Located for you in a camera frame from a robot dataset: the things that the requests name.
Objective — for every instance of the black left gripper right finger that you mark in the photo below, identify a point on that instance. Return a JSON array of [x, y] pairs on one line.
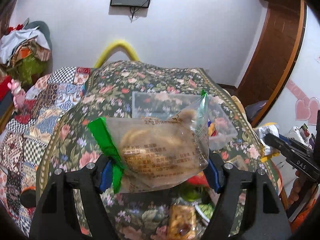
[[264, 216]]

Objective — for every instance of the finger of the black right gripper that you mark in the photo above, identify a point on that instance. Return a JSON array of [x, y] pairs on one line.
[[280, 142]]

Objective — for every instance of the clear plastic storage box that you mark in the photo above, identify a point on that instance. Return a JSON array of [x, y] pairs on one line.
[[164, 106]]

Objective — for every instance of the clear green pastry bag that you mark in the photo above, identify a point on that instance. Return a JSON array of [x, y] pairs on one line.
[[151, 154]]

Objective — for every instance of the orange fried snack packet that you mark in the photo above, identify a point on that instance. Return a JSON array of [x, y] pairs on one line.
[[182, 222]]

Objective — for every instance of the patchwork quilt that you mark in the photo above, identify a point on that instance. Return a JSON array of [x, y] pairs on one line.
[[41, 137]]

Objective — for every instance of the brown wooden door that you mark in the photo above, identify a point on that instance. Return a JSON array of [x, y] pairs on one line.
[[275, 55]]

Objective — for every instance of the pink plush toy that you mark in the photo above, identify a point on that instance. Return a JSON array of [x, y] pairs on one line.
[[18, 93]]

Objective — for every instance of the green floral bedspread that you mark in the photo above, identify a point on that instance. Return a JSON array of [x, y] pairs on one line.
[[108, 93]]

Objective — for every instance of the pile of clothes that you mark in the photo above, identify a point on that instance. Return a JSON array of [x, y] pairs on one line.
[[26, 51]]

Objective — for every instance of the yellow fuzzy hoop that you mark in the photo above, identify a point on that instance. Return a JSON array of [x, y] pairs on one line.
[[117, 46]]

